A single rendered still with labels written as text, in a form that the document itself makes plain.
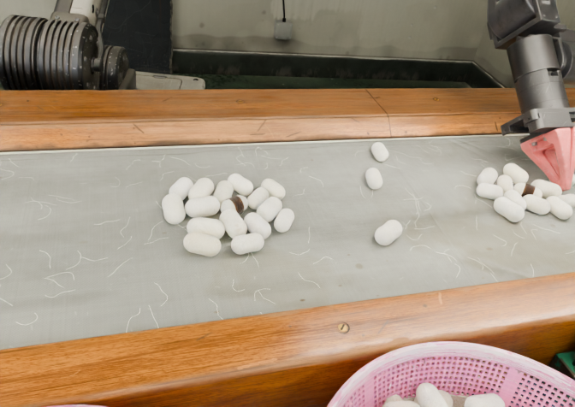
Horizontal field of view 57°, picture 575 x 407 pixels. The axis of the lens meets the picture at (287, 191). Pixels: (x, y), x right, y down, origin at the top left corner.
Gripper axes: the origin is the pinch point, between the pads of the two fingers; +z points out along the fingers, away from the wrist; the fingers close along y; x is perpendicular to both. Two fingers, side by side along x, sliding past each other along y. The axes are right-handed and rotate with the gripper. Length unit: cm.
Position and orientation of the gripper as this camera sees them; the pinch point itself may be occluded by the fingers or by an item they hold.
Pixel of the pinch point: (563, 184)
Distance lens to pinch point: 75.8
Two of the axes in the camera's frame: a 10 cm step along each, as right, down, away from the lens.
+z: 1.3, 9.7, -2.0
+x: -2.8, 2.3, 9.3
